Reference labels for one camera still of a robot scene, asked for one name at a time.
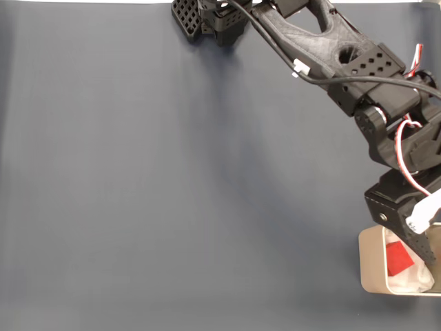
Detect white wrist camera board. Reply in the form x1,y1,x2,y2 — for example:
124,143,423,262
405,188,441,234

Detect black camera cable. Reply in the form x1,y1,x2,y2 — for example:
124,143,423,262
227,0,441,99

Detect blue-grey table mat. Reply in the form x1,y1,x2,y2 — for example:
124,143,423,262
0,2,441,331

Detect red and white wire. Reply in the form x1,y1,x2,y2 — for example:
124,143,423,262
394,43,441,198

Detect red cube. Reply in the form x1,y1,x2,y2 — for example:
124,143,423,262
385,241,416,277

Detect white crumpled cloth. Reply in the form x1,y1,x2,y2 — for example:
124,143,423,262
384,229,435,294

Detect beige box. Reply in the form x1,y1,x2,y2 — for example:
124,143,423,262
358,222,441,297

